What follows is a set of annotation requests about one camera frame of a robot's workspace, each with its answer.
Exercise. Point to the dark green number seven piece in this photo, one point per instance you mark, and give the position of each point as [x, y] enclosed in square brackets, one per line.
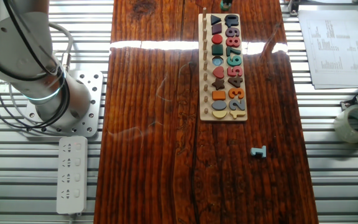
[233, 50]

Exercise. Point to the white power strip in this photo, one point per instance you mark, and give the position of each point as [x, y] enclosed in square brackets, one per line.
[71, 174]

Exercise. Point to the pink number five piece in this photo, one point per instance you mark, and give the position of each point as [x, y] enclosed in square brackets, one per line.
[235, 71]

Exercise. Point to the purple number nine piece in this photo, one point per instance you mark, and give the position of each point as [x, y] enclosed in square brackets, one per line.
[232, 32]

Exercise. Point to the orange square piece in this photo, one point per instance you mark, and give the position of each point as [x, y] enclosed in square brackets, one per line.
[218, 95]

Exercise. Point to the dark green square piece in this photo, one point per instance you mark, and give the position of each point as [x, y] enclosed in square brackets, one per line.
[217, 49]

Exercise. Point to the purple rhombus piece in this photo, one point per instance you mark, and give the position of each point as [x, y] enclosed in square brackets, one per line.
[216, 29]

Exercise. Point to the red number eight piece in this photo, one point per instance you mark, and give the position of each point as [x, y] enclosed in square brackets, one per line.
[233, 41]

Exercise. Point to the brown star piece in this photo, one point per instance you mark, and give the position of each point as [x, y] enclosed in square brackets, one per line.
[218, 83]

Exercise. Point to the navy triangle piece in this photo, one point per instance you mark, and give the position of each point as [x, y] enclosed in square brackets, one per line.
[215, 19]

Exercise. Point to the printed paper sheet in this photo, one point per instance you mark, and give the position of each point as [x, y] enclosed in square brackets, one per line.
[331, 46]

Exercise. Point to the red circle piece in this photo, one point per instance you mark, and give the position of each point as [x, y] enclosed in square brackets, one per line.
[217, 39]

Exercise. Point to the grey-blue oval piece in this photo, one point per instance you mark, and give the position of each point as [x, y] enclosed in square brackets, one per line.
[219, 105]

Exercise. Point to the navy number ten piece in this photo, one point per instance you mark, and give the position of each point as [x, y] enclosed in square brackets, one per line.
[232, 21]

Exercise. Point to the pink heart piece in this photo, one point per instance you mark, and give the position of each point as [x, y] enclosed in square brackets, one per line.
[218, 72]

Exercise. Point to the light blue number one piece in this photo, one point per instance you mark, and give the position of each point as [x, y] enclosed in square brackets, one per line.
[258, 151]

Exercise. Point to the teal octagon puzzle piece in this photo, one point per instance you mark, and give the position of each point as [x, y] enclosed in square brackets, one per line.
[225, 8]

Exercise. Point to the teal number six piece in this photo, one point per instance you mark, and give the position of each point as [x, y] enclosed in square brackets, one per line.
[233, 61]

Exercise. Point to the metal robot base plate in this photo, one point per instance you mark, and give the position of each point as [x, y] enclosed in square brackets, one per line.
[95, 93]

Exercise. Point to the wooden shape puzzle board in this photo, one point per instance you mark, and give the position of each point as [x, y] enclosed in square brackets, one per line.
[224, 63]

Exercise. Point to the dark brown wooden plank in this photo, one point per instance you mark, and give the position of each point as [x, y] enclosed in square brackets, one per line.
[154, 140]

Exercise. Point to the clear tape roll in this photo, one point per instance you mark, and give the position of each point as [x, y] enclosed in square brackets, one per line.
[346, 127]

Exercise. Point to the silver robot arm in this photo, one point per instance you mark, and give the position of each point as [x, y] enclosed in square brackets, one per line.
[14, 46]

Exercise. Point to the grey-blue number two piece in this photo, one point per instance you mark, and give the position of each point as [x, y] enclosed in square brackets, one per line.
[237, 105]

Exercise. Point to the orange number three piece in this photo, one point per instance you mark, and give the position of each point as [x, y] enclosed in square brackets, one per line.
[237, 93]

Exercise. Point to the pale yellow semicircle piece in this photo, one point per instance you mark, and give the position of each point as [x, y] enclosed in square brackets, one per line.
[219, 114]

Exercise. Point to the brown number four piece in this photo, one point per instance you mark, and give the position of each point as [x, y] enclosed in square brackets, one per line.
[235, 82]

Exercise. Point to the pale yellow number one piece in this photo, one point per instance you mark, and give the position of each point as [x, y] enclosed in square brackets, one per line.
[237, 114]

